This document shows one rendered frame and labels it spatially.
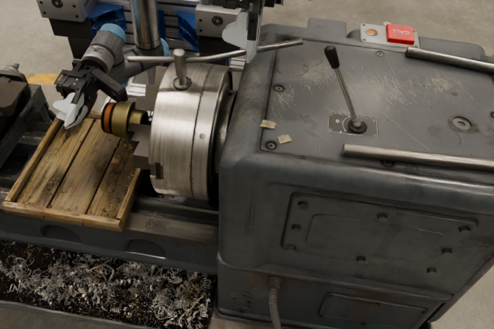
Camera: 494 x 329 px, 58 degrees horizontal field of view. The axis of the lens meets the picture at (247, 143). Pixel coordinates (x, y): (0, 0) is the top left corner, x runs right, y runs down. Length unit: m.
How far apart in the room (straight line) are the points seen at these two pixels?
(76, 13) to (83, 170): 0.52
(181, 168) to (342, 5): 2.93
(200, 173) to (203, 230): 0.25
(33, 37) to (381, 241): 2.88
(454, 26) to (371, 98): 2.89
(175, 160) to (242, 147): 0.18
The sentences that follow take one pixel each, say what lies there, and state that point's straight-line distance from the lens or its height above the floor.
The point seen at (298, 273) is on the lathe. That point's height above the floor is 0.86.
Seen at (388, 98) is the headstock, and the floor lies 1.25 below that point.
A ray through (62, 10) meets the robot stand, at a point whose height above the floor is 1.06.
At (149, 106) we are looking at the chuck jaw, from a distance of 1.05.
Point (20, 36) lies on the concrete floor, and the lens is 3.46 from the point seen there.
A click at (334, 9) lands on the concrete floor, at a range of 3.64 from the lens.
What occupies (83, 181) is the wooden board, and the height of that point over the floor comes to 0.88.
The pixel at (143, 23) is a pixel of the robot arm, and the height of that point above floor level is 1.13.
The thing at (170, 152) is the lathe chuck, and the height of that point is 1.16.
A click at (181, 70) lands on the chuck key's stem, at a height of 1.28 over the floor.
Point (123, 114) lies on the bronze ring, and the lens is 1.06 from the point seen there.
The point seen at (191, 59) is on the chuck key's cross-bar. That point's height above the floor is 1.30.
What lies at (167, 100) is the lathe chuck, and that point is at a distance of 0.92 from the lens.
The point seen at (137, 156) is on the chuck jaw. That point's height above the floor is 1.12.
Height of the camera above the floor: 1.85
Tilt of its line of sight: 48 degrees down
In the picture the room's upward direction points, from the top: 4 degrees clockwise
